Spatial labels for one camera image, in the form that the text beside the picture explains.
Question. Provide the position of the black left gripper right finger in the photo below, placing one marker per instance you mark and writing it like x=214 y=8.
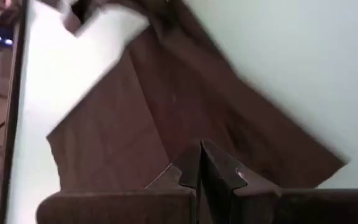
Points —
x=216 y=174

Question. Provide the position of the black towel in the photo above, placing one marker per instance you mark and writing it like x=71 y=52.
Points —
x=166 y=93

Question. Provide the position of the green table mat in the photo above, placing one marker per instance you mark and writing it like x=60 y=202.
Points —
x=291 y=62

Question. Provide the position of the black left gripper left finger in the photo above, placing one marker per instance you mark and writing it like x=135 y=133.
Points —
x=188 y=174

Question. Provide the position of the black metal table frame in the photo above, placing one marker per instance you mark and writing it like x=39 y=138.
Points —
x=12 y=109

